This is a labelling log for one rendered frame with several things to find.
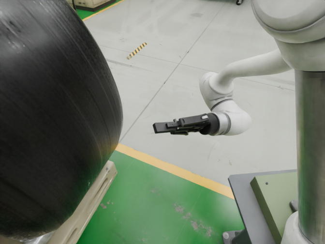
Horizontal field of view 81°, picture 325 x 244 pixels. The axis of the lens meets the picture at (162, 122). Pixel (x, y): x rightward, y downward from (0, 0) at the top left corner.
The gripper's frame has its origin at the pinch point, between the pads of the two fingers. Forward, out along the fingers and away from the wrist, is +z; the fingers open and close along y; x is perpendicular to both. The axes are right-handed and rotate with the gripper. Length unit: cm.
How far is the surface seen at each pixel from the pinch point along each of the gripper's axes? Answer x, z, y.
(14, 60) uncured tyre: -2.1, 34.2, -25.3
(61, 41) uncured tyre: 2.1, 29.5, -24.9
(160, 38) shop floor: 230, -152, 139
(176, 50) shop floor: 185, -156, 120
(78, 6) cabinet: 424, -55, 250
